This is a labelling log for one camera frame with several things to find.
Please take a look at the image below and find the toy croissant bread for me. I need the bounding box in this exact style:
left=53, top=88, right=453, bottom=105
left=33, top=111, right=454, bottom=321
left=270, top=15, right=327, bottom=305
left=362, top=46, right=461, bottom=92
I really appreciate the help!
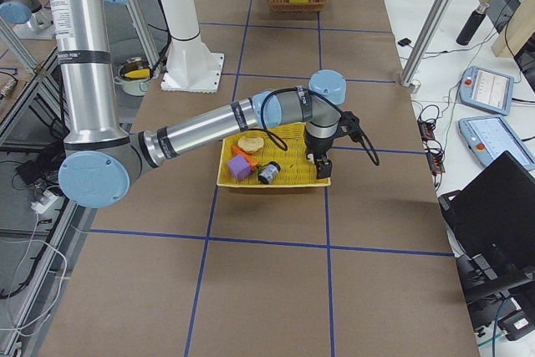
left=237, top=136, right=265, bottom=155

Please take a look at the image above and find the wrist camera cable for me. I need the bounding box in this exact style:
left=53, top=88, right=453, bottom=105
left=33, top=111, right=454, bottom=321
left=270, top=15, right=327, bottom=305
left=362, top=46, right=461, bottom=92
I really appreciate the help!
left=255, top=87, right=380, bottom=167

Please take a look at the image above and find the yellow woven basket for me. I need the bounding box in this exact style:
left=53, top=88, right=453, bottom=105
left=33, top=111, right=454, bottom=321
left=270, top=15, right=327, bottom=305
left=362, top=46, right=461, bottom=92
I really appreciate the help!
left=217, top=123, right=331, bottom=188

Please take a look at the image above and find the orange toy carrot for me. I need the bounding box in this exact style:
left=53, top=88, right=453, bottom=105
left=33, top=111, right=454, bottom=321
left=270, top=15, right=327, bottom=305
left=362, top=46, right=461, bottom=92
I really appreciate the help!
left=231, top=145, right=260, bottom=171

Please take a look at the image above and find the black water bottle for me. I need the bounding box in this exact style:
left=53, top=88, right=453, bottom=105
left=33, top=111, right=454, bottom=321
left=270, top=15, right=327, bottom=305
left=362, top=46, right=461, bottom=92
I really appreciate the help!
left=456, top=3, right=489, bottom=46

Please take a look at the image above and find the teach pendant near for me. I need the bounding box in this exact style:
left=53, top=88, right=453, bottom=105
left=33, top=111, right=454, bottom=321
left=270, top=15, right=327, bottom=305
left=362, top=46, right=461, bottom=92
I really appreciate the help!
left=458, top=115, right=534, bottom=171

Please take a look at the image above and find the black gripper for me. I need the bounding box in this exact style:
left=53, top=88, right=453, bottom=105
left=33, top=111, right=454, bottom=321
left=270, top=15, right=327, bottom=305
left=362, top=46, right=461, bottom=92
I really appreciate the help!
left=304, top=139, right=333, bottom=179

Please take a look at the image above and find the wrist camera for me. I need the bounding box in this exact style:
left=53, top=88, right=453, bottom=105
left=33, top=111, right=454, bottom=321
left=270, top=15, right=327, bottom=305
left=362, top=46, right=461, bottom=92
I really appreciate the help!
left=335, top=111, right=363, bottom=142

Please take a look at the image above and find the black laptop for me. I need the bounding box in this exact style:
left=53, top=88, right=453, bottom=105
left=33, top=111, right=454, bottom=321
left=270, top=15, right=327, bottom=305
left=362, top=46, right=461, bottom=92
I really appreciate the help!
left=439, top=151, right=534, bottom=268

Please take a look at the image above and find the white enamel pot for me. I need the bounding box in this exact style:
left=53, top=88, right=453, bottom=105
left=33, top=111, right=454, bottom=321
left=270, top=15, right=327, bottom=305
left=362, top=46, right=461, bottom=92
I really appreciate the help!
left=114, top=57, right=151, bottom=97

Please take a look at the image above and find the teach pendant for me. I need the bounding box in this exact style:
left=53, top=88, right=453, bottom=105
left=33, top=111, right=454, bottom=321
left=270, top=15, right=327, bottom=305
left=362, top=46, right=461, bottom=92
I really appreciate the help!
left=458, top=115, right=534, bottom=171
left=458, top=66, right=514, bottom=115

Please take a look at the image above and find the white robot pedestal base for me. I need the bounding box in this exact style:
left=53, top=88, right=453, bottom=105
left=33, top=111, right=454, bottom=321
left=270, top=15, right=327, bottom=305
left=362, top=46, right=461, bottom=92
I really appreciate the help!
left=160, top=0, right=224, bottom=93

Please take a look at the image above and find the aluminium frame post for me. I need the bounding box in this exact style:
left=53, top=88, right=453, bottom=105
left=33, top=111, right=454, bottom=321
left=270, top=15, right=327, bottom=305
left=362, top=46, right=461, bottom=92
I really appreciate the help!
left=399, top=0, right=452, bottom=94

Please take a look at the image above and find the teach pendant far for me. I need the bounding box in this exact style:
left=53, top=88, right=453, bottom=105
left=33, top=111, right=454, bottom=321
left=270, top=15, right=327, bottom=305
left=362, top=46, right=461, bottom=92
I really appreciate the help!
left=458, top=66, right=514, bottom=115

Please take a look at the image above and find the purple foam block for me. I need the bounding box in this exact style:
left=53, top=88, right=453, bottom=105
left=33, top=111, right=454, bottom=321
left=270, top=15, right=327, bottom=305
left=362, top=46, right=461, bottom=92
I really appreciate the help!
left=227, top=155, right=252, bottom=181

